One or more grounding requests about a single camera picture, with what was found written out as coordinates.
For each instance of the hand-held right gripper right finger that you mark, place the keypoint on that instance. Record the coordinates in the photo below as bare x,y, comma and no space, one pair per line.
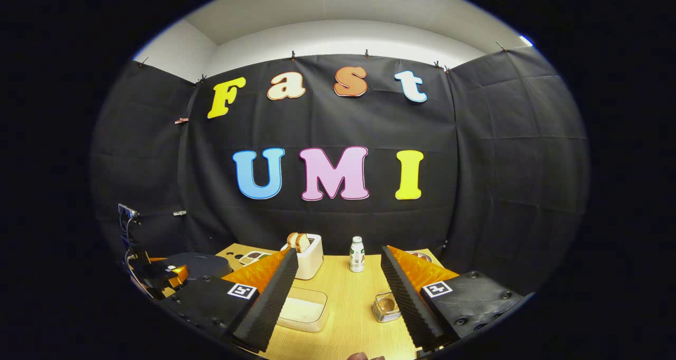
406,302

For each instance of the white toaster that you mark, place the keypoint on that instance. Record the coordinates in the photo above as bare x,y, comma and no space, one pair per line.
311,259

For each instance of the red meat slice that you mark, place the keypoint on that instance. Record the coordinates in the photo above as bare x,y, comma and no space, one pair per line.
420,256

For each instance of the bread slice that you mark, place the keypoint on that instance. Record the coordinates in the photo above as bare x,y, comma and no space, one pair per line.
292,240
302,243

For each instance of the white milk bottle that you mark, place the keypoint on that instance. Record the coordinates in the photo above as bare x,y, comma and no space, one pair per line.
357,257

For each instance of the pink cloth clip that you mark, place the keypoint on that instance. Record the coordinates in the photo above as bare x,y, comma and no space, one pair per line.
181,120

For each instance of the divided condiment dish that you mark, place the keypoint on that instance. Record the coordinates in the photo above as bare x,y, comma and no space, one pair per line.
253,258

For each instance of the clear rice container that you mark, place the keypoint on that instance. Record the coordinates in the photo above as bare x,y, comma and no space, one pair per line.
303,310

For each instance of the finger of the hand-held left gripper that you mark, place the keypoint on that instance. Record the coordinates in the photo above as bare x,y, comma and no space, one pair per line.
169,276
157,261

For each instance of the white plate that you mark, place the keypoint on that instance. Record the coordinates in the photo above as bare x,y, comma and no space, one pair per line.
430,257

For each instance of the small ceiling light panel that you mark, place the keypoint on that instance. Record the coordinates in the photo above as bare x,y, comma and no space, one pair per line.
526,40

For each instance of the black rice cooker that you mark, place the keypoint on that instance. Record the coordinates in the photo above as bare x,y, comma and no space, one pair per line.
206,265

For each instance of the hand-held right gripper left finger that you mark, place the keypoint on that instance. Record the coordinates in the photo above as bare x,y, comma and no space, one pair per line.
269,307

